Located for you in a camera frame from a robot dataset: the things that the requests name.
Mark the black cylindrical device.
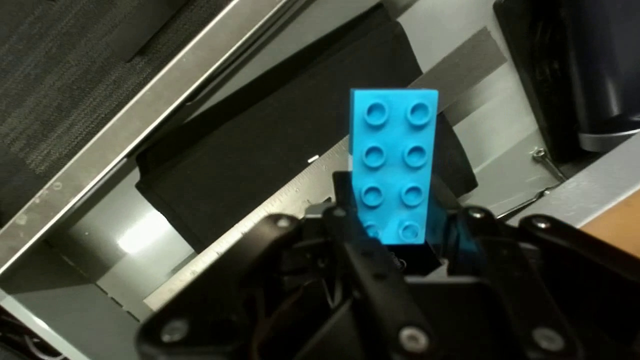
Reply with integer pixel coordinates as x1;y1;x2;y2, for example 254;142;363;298
496;0;640;161

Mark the black foam mat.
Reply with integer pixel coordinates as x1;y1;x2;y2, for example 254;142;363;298
136;6;478;252

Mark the grey metal drawer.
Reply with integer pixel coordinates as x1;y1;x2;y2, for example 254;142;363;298
0;0;640;360

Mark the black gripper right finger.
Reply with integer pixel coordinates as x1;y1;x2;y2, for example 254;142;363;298
442;204;640;360

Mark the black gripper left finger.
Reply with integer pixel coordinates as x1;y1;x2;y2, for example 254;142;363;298
136;170;447;360

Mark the blue toy building block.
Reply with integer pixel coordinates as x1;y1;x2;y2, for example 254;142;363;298
347;85;478;265

